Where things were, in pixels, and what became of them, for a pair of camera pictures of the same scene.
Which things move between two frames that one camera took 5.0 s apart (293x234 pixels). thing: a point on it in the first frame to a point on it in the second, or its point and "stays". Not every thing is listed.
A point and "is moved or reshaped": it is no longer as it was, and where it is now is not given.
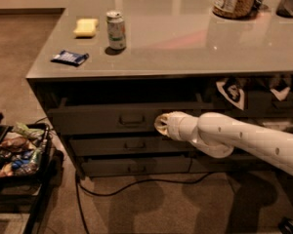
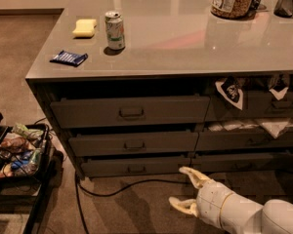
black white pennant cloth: x=231 y=89 stays
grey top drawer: x=137 y=120 is moved or reshaped
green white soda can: x=116 y=29 stays
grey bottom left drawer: x=96 y=167 stays
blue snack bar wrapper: x=69 y=58 stays
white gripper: x=175 y=125 to x=211 y=200
